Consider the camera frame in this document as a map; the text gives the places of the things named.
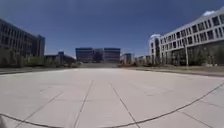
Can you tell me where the distant pale building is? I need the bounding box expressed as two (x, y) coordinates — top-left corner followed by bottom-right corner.
(120, 52), (135, 65)

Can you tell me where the blue glass building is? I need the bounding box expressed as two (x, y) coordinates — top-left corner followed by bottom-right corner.
(75, 47), (122, 64)

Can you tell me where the pale stone paved plaza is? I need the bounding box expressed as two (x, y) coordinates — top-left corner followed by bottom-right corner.
(0, 67), (224, 128)

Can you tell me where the low building with blue tower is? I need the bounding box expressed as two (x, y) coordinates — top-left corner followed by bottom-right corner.
(44, 50), (77, 67)

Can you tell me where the pole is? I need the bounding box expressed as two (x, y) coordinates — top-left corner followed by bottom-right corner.
(184, 43), (190, 68)

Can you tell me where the white building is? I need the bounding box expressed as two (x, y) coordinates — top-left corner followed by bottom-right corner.
(148, 6), (224, 67)

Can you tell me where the dark grey long building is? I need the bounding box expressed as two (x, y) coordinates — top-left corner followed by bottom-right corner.
(0, 18), (46, 60)

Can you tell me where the row of trees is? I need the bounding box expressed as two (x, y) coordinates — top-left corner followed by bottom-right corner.
(0, 46), (78, 69)

